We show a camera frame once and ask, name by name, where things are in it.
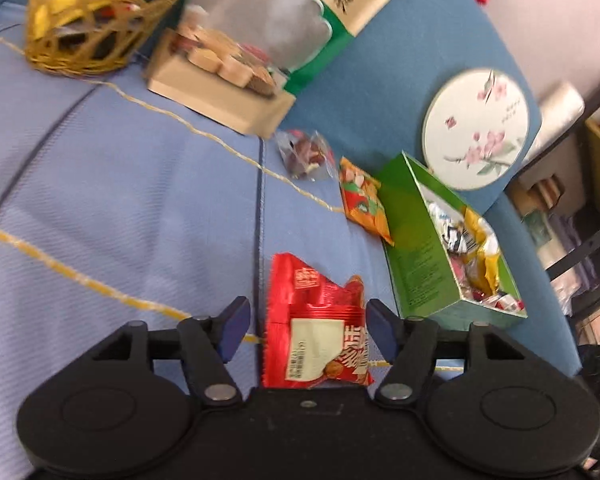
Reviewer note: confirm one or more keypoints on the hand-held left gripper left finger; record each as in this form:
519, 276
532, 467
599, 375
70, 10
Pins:
232, 327

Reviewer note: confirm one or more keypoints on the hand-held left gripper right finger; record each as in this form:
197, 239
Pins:
380, 325

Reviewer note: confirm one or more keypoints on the green cardboard box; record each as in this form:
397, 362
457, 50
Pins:
415, 260

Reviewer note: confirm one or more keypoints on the red packet with white label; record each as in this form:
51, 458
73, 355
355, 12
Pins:
310, 300

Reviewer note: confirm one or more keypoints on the small yellow snack packet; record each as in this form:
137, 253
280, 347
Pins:
482, 255

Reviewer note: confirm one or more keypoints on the orange snack packet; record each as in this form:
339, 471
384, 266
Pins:
362, 200

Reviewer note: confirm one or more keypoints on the clear packet of red dates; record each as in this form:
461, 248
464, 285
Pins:
305, 152

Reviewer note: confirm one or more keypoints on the light blue striped blanket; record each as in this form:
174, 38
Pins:
105, 185

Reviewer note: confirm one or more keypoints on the black metal shelf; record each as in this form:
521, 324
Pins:
595, 240

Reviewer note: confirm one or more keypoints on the clear plastic roll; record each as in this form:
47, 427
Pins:
560, 110

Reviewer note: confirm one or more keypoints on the woven wicker basket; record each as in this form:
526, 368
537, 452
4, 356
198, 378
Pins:
70, 55

